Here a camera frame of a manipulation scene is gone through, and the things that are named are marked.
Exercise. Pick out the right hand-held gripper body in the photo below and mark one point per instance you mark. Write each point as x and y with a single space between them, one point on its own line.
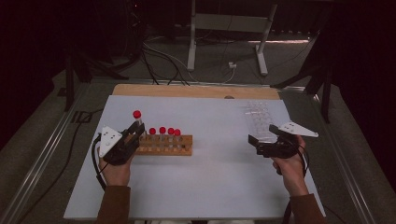
277 149

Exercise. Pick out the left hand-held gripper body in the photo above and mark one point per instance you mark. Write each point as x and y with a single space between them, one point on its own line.
109 140

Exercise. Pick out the red-capped clear test tube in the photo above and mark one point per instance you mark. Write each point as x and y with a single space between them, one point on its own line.
137 114
177 132
170 131
162 130
152 131

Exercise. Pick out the clear plastic test tube rack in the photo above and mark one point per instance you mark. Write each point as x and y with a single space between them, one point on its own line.
260 121

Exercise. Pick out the wooden test tube rack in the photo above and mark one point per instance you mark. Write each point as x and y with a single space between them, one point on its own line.
168 151

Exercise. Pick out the person's right hand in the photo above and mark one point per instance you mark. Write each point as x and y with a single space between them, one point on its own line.
292 174

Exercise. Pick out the person's left hand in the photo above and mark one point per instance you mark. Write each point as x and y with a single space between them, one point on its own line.
116 175

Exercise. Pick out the black tripod stand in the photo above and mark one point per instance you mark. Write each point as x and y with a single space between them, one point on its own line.
325 93
70 77

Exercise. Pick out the light grey board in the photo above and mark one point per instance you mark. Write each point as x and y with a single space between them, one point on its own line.
202 189

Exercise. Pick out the white power adapter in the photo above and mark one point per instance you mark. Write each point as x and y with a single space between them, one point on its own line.
232 65

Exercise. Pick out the aluminium floor rail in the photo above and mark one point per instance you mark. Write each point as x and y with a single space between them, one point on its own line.
342 155
40 155

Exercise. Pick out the white metal stand frame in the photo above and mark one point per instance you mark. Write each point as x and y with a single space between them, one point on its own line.
229 23

